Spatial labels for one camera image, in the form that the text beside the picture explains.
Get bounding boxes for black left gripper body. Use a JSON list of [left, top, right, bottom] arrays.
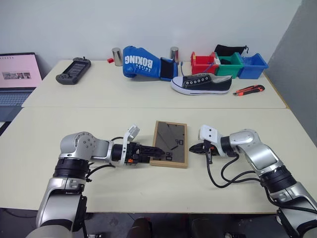
[[126, 141, 152, 166]]

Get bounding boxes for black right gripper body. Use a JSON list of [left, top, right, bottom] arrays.
[[201, 141, 220, 157]]

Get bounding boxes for black canvas sneaker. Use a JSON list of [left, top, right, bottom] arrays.
[[170, 72, 233, 96]]

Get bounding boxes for orange black utility knife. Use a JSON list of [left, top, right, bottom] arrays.
[[232, 84, 265, 97]]

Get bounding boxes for dark reddish rounded shape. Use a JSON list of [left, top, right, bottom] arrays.
[[129, 217, 153, 238]]

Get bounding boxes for red plastic bin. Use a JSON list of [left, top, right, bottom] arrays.
[[190, 51, 219, 75]]

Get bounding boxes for green plastic bin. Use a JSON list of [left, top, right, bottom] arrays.
[[214, 52, 245, 78]]

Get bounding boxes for blue boxing glove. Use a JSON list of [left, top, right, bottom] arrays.
[[122, 45, 179, 82]]

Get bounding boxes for blue plastic bin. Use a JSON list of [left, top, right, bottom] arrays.
[[238, 53, 269, 80]]

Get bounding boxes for silver metal cylinder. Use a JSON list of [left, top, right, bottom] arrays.
[[169, 46, 180, 63], [111, 47, 123, 67]]

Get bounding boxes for black fabric pouch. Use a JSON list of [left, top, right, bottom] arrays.
[[213, 44, 249, 59]]

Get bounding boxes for grey handheld game controller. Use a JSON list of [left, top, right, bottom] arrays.
[[55, 57, 92, 86]]

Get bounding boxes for open grey laptop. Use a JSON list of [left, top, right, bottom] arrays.
[[0, 52, 43, 122]]

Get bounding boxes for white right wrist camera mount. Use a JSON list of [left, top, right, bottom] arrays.
[[197, 124, 224, 157]]

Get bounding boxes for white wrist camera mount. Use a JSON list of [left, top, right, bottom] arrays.
[[197, 124, 224, 157], [118, 124, 141, 166]]

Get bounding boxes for wooden picture frame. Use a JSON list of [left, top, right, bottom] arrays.
[[149, 120, 189, 169]]

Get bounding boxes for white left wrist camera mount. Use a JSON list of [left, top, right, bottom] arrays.
[[118, 124, 141, 166]]

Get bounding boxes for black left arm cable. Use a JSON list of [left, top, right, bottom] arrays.
[[85, 135, 127, 184]]

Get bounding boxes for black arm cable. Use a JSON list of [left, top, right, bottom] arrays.
[[203, 139, 264, 188], [85, 135, 127, 184]]

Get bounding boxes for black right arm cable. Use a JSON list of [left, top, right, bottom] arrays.
[[203, 139, 264, 188]]

